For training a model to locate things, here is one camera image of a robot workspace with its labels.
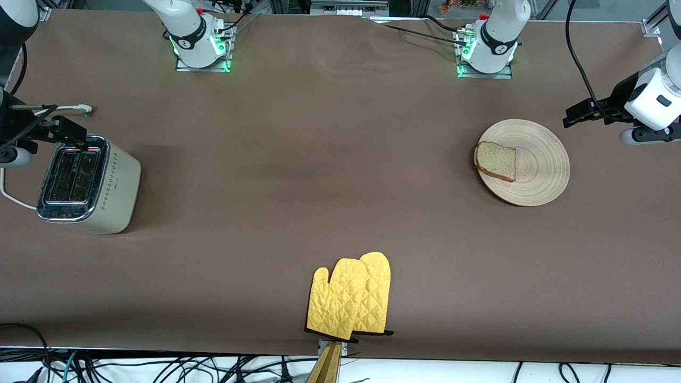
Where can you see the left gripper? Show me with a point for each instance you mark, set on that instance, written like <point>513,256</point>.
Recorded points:
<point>620,96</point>

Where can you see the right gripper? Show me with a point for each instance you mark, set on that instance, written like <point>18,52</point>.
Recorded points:
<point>11,123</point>

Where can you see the round light wooden plate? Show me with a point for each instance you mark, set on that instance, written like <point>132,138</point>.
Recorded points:
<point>542,170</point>

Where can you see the slice of brown-crust bread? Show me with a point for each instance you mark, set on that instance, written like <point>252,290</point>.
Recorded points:
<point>497,161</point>

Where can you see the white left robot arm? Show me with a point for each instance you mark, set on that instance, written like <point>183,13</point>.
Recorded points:
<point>497,37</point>

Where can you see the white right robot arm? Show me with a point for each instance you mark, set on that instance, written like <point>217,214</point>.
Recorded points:
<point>186,32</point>

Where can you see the cream chrome two-slot toaster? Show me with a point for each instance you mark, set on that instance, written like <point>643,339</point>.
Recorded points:
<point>114,186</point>

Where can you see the aluminium corner profile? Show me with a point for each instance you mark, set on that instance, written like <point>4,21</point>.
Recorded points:
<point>652,27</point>
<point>43,13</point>

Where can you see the orange background object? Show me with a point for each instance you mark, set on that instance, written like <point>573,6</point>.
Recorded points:
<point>457,5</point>

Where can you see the yellow quilted oven mitt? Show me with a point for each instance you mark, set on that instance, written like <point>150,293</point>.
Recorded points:
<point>335,303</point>
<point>379,287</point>

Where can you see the wooden stick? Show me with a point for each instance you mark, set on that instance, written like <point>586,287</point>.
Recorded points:
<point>325,367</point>

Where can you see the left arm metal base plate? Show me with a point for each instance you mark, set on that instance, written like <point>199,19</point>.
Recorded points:
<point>479,75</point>

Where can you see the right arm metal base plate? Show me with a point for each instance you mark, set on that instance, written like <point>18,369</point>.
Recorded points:
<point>183,67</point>

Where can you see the aluminium frame rail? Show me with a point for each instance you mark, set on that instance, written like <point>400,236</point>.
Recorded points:
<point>346,8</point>

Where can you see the small metal bracket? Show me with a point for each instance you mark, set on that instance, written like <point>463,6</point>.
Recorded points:
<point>345,348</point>

